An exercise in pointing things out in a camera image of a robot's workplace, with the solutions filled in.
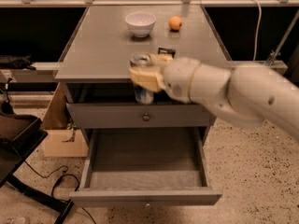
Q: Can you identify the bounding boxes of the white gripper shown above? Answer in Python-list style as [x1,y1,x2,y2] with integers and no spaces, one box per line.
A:
[129,54,200,104]

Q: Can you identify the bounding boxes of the red bull can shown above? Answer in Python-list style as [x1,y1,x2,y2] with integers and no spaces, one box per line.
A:
[130,53,154,105]

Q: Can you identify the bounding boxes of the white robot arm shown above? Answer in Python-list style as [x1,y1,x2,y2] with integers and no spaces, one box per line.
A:
[129,53,299,141]

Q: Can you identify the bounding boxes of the closed grey upper drawer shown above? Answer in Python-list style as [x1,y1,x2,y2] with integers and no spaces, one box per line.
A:
[66,104,216,129]

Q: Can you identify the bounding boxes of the grey drawer cabinet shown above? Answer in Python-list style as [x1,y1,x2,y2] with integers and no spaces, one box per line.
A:
[54,4,235,209]

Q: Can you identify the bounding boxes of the open grey middle drawer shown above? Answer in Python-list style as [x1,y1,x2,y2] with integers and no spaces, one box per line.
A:
[70,127,222,207]

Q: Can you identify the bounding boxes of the black snack bar packet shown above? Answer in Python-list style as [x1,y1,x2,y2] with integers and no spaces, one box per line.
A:
[158,48,176,57]

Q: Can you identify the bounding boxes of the white ceramic bowl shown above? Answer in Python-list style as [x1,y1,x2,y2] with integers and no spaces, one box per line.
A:
[125,12,156,37]

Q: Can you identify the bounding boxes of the orange fruit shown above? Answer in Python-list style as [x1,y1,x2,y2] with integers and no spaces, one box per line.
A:
[168,16,182,31]

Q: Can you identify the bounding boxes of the cardboard box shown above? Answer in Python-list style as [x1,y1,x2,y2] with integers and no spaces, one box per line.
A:
[42,84,88,158]

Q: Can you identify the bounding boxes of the black bag on ledge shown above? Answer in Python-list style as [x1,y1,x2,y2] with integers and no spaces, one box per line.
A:
[0,55,35,70]

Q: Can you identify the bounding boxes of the black chair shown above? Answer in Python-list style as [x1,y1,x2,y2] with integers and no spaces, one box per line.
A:
[0,101,74,224]

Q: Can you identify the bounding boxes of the white hanging cable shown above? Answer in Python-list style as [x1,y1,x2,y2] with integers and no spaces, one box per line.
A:
[248,0,263,63]

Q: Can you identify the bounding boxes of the black floor cable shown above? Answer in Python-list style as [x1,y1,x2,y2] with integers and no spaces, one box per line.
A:
[23,161,97,224]

